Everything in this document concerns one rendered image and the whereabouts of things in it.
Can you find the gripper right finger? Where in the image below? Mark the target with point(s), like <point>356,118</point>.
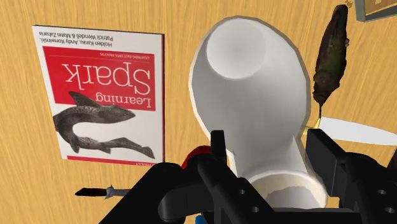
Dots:
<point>366,183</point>

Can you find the red and white shark book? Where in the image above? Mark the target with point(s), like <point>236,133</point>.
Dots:
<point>124,130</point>

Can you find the dark brown feather quill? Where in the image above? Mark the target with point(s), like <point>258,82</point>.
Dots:
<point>330,59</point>

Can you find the red round object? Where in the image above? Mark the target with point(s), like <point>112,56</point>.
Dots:
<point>193,152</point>

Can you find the white flat pointed object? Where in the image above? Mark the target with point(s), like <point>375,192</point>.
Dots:
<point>356,131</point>

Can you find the small blue object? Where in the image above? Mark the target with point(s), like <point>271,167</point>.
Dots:
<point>200,220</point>

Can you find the black and grey pen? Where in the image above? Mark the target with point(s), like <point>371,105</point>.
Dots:
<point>93,192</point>

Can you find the white ceramic vase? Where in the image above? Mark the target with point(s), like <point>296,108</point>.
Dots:
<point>254,102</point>

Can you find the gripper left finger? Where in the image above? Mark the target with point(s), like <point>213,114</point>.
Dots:
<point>186,192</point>

